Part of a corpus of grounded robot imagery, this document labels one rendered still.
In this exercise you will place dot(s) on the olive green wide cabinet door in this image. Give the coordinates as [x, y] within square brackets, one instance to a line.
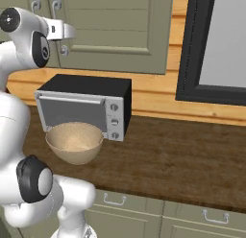
[112, 27]

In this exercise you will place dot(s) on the black and silver toaster oven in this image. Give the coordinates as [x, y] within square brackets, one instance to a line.
[86, 98]

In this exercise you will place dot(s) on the black framed window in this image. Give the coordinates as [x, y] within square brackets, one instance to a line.
[192, 56]

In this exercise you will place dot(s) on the olive green narrow cabinet door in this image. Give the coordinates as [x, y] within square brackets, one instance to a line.
[19, 0]

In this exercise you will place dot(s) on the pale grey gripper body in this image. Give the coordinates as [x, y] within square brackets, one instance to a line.
[68, 32]

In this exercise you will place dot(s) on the silver toaster oven knob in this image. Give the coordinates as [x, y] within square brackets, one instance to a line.
[114, 121]
[114, 107]
[115, 135]

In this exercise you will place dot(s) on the olive green drawer front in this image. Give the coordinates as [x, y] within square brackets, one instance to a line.
[192, 213]
[141, 202]

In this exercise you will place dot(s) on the olive green base cabinet door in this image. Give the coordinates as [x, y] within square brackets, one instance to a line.
[125, 224]
[198, 230]

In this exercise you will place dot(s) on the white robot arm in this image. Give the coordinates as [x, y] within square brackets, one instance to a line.
[12, 130]

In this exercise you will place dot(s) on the grey toaster oven door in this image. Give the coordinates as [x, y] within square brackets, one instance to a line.
[73, 112]

